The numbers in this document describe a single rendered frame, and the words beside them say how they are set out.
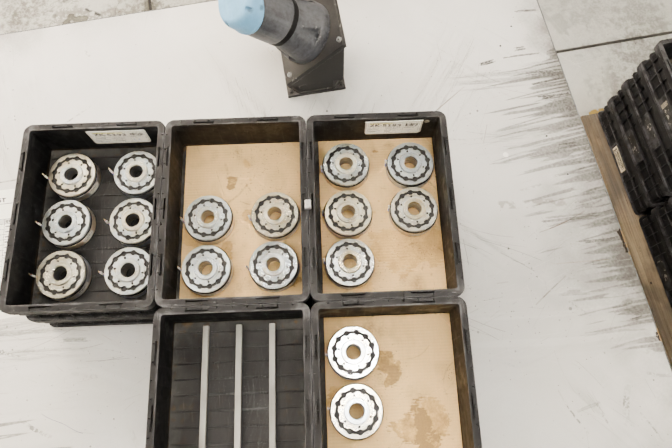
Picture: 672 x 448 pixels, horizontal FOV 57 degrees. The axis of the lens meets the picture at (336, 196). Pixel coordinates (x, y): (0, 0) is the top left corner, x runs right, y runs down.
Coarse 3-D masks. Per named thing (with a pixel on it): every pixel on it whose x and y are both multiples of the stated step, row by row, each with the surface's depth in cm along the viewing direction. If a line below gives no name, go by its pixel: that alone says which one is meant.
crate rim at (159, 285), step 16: (304, 128) 130; (304, 144) 130; (304, 160) 128; (304, 176) 126; (304, 192) 125; (160, 208) 124; (304, 208) 124; (160, 224) 123; (304, 224) 123; (160, 240) 123; (304, 240) 122; (160, 256) 121; (304, 256) 122; (160, 272) 121; (304, 272) 120; (160, 288) 119; (304, 288) 119; (160, 304) 118; (176, 304) 118; (192, 304) 118; (208, 304) 118; (224, 304) 118; (240, 304) 118
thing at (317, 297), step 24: (312, 120) 131; (336, 120) 131; (360, 120) 131; (312, 144) 129; (312, 168) 127; (312, 192) 125; (312, 216) 123; (456, 216) 123; (312, 240) 122; (456, 240) 122; (312, 264) 120; (456, 264) 120; (312, 288) 119; (456, 288) 118
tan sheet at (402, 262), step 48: (336, 144) 140; (384, 144) 140; (432, 144) 140; (336, 192) 136; (384, 192) 136; (432, 192) 136; (336, 240) 132; (384, 240) 132; (432, 240) 132; (336, 288) 129; (384, 288) 129; (432, 288) 129
